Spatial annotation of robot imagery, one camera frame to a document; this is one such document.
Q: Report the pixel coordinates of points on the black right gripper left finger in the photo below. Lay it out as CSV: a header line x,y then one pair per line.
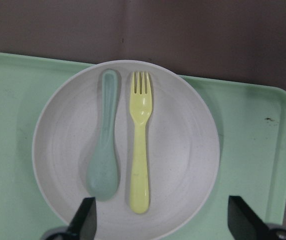
x,y
82,226

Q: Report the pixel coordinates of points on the grey-green plastic spoon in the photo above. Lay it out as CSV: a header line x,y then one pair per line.
x,y
102,172

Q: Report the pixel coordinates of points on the light green tray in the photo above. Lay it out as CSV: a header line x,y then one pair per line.
x,y
251,122

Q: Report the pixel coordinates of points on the yellow plastic fork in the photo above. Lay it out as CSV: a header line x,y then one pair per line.
x,y
140,108

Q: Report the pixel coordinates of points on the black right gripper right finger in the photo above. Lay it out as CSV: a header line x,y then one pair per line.
x,y
244,223

